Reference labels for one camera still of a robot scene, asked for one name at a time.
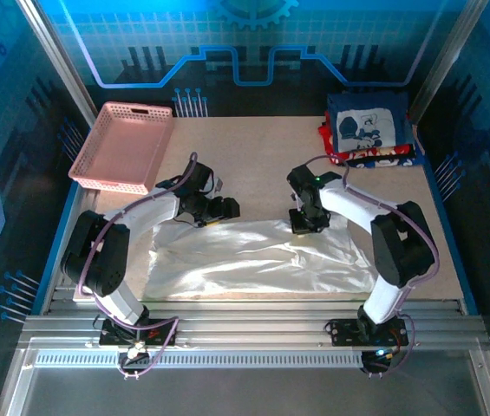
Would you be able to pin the aluminium frame rail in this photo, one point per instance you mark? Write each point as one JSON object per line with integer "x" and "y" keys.
{"x": 249, "y": 325}

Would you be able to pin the red folded t-shirt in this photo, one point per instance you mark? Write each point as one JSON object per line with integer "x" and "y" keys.
{"x": 323, "y": 134}

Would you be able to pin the white t-shirt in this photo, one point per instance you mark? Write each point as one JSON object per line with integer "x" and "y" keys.
{"x": 249, "y": 264}

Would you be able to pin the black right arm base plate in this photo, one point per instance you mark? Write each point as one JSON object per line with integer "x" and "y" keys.
{"x": 344, "y": 331}

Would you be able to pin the aluminium frame post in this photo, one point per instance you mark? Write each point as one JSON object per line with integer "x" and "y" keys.
{"x": 444, "y": 60}
{"x": 60, "y": 65}

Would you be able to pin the pink plastic basket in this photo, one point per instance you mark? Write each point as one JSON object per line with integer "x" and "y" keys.
{"x": 119, "y": 147}

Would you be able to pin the blue folded t-shirt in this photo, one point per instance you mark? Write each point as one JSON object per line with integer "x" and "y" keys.
{"x": 413, "y": 161}

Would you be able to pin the grey metal tray panel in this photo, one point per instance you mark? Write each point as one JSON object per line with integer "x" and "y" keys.
{"x": 249, "y": 390}

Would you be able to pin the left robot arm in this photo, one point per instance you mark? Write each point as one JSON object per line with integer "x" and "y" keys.
{"x": 97, "y": 255}

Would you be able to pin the aluminium side rail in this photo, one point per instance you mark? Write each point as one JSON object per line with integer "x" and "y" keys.
{"x": 56, "y": 299}

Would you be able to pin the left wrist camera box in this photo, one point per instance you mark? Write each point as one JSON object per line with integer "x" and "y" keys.
{"x": 217, "y": 185}

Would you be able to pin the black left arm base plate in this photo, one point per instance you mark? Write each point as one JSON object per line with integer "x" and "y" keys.
{"x": 108, "y": 338}

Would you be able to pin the navy cartoon print t-shirt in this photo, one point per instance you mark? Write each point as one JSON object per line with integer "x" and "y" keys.
{"x": 383, "y": 106}

